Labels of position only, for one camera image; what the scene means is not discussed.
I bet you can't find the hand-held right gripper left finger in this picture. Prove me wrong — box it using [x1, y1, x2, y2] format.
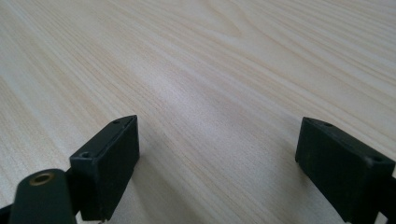
[68, 114, 141, 222]

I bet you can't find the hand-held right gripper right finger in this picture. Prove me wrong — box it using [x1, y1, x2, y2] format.
[294, 116, 396, 224]

